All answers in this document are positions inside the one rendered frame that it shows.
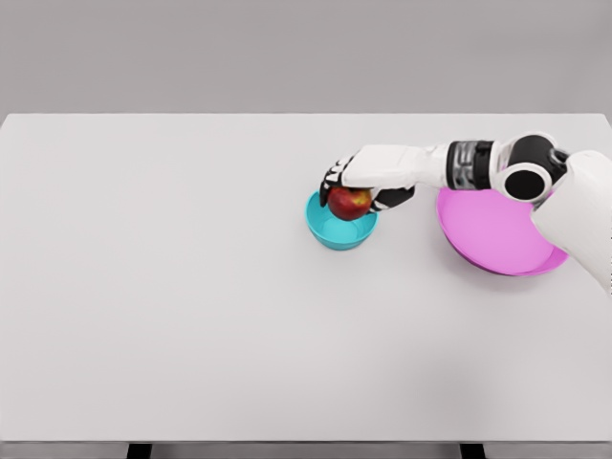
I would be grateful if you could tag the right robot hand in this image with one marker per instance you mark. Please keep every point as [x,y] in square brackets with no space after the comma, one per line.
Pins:
[378,165]

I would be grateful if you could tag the red apple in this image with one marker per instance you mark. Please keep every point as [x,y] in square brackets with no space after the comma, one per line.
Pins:
[349,203]

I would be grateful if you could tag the blue bowl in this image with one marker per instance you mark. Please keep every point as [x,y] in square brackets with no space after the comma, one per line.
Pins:
[334,232]

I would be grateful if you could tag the pink plate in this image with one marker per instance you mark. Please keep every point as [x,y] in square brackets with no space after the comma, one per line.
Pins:
[492,229]

